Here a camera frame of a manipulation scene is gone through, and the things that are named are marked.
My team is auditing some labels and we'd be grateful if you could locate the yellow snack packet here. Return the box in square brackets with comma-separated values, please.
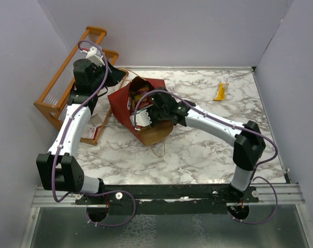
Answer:
[213, 83, 229, 101]

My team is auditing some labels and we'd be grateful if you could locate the red paper bag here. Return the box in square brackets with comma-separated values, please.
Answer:
[108, 76, 174, 147]

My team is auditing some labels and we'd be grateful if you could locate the red snack packet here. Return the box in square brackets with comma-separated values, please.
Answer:
[129, 84, 153, 113]

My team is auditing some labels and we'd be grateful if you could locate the orange wooden rack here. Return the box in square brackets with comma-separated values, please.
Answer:
[34, 26, 129, 146]

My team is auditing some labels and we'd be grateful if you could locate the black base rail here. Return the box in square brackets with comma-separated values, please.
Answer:
[75, 184, 259, 215]

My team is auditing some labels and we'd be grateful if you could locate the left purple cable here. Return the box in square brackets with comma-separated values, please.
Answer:
[51, 40, 136, 227]

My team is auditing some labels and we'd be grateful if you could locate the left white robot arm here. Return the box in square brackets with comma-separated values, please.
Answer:
[36, 58, 126, 204]

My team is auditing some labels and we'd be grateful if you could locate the red white small box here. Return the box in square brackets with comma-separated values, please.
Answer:
[86, 114, 103, 140]

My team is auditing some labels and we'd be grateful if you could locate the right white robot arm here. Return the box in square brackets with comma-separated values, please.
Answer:
[148, 88, 265, 202]

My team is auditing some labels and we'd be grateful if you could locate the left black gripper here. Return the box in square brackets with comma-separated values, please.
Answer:
[90, 59, 126, 91]

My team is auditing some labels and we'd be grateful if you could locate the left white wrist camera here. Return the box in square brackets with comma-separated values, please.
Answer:
[81, 46, 105, 67]

